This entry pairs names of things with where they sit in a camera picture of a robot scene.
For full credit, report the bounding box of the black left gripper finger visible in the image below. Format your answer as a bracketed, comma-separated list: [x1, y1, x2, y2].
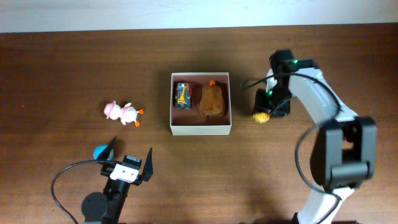
[96, 136, 116, 161]
[142, 148, 154, 182]

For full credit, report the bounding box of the blue ball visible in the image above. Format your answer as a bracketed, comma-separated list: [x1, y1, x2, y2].
[93, 144, 114, 161]

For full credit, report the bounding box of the yellow round toy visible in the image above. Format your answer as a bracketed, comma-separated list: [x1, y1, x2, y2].
[252, 112, 271, 124]

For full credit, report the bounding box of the pink white duck toy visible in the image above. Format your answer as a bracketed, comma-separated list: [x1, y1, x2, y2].
[103, 101, 144, 128]

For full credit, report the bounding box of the brown plush toy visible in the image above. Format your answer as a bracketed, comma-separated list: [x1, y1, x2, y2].
[199, 79, 226, 117]

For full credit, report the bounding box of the grey orange toy car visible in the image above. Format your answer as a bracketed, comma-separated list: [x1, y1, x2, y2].
[174, 82, 193, 110]

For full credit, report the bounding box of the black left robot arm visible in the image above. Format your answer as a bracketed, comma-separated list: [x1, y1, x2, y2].
[81, 138, 154, 224]

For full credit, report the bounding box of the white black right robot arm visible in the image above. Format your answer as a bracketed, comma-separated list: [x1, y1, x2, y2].
[252, 50, 377, 223]

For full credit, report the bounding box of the beige box maroon interior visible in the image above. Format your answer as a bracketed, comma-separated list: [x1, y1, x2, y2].
[169, 72, 232, 136]

